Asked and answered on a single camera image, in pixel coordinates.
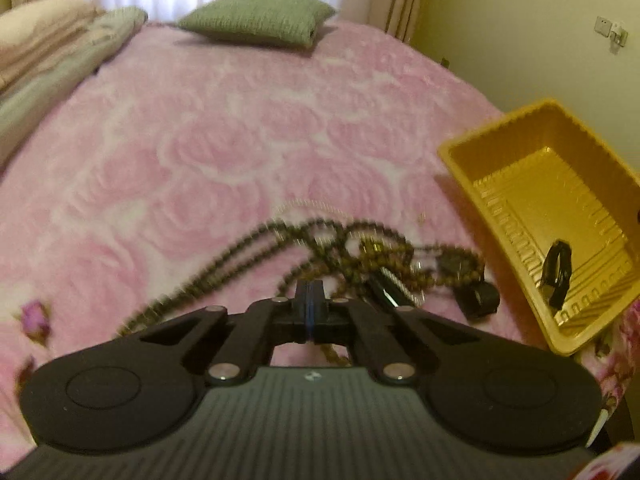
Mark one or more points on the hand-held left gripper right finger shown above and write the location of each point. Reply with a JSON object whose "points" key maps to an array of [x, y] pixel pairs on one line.
{"points": [[317, 317]]}

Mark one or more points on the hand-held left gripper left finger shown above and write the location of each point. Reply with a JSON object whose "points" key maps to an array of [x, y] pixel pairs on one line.
{"points": [[303, 317]]}

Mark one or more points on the yellow plastic tray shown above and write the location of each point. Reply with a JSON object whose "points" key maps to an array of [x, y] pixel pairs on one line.
{"points": [[545, 195]]}

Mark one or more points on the black hair clip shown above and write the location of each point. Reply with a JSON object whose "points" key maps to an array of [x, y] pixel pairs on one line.
{"points": [[392, 287]]}

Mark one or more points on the black bangle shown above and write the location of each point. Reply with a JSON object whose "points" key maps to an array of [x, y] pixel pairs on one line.
{"points": [[556, 272]]}

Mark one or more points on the green checked pillow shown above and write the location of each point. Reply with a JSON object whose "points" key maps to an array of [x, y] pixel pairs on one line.
{"points": [[257, 17]]}

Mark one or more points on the folded light green quilt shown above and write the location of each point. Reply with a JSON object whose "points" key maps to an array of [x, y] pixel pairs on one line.
{"points": [[65, 70]]}

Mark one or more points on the beige pillow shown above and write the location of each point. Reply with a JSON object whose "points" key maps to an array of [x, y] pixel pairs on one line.
{"points": [[35, 20]]}

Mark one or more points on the white plug-in charger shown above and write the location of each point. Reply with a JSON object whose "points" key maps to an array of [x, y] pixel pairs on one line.
{"points": [[619, 36]]}

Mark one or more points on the white wall socket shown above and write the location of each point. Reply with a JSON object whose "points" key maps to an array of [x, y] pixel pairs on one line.
{"points": [[602, 25]]}

